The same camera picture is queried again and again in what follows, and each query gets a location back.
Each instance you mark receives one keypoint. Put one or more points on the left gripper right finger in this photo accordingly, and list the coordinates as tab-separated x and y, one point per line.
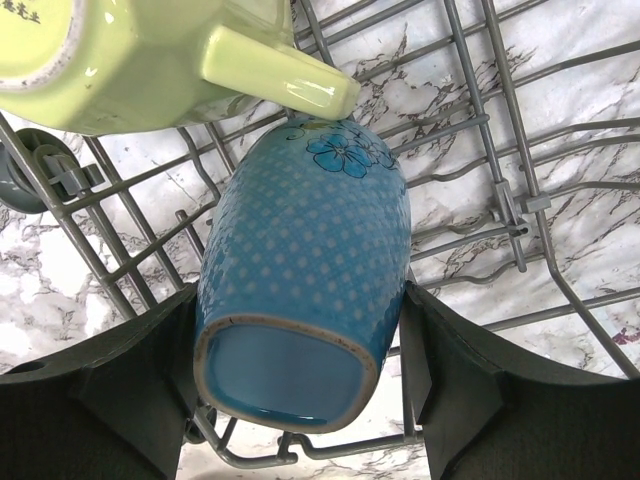
490	409

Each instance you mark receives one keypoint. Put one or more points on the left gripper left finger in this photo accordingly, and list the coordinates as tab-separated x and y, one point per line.
114	406

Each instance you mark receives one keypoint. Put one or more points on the yellow cream mug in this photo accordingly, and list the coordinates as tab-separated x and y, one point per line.
116	67

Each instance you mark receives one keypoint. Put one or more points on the grey wire dish rack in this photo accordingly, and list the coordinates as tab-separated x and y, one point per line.
516	128

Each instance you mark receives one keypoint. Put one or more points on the blue mug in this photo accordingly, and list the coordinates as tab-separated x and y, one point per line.
303	277

